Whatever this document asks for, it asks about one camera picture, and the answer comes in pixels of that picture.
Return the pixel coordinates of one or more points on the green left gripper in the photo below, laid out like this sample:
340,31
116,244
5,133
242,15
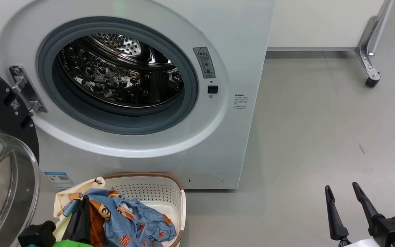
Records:
72,244

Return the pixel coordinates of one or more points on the blue cream cartoon shirt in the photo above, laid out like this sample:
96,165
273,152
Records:
62,200

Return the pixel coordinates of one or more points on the white front-load washing machine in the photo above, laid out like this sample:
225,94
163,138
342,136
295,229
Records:
238,51

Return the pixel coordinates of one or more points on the cream perforated laundry basket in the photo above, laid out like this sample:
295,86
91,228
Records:
156,192

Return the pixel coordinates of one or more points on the white partition panel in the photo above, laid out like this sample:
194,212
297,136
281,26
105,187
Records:
321,24

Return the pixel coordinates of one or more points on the blue energy label sticker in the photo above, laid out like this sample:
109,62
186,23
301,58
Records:
59,180

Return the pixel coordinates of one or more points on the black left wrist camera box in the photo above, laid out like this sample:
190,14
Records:
36,235

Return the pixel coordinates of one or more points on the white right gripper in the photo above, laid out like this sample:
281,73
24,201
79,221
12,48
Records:
360,243

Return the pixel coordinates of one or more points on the blue cartoon print garment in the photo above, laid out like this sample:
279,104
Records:
139,219

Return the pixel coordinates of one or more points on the metal door hinge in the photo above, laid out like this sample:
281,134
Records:
26,91

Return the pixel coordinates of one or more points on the grey caster stand leg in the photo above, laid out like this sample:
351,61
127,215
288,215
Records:
367,51

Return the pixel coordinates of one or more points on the grey warning sticker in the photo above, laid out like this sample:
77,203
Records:
204,63

